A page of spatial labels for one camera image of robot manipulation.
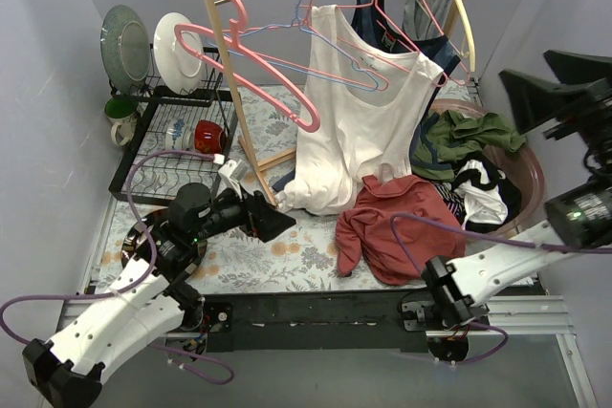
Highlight red tank top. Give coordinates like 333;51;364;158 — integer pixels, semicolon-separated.
336;175;467;286

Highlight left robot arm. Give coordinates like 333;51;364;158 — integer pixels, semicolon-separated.
22;183;295;407

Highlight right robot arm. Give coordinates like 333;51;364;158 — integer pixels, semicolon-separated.
421;50;611;330

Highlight pink hanger under navy top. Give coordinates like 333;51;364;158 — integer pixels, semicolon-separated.
373;0;476;87

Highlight grey tank top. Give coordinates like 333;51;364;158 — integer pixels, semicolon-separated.
402;0;454;41

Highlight white tank top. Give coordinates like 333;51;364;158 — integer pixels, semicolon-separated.
276;5;443;215

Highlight cream wooden hanger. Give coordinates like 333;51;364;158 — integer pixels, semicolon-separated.
445;0;476;74

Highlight thick pink plastic hanger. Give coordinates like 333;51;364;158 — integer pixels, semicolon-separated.
173;0;321;133

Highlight navy tank top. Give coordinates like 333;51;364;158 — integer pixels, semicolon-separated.
352;0;464;89

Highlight pink hanger under white top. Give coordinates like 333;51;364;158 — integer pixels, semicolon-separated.
333;0;460;87

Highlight floral table mat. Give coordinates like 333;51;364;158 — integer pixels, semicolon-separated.
95;82;536;297

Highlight brown laundry basket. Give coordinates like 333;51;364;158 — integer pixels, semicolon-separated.
430;98;545;237

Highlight red bowl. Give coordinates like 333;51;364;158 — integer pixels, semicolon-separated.
193;119;227;155

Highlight black dish rack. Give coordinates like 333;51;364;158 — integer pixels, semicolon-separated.
109;60;238;205

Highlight blue white cup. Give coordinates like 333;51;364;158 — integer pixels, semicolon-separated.
164;118;194;150

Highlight brown rimmed plate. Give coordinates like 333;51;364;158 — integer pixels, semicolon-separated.
120;208;208;285

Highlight green shirt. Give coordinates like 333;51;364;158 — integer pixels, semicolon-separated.
409;110;526;182

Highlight black and white garment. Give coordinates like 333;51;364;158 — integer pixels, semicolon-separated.
434;155;522;233

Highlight green mug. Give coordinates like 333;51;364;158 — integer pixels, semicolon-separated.
104;98;140;147

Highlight white plate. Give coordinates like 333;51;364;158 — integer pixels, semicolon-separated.
153;12;205;96

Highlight green patterned plate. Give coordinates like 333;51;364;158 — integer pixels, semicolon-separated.
100;5;150;95

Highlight wooden clothes rack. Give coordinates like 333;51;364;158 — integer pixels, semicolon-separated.
197;0;484;211

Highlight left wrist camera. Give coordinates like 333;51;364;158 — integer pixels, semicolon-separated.
218;160;248;194

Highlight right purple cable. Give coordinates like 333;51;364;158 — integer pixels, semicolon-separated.
389;212;612;364

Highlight purple cable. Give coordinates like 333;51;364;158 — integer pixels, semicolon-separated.
0;149;235;386
389;212;612;364

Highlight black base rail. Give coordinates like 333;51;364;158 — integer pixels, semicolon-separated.
162;286;493;354

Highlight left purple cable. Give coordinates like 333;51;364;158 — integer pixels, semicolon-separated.
0;149;235;386

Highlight blue wire hanger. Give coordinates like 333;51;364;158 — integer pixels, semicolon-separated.
224;26;389;91

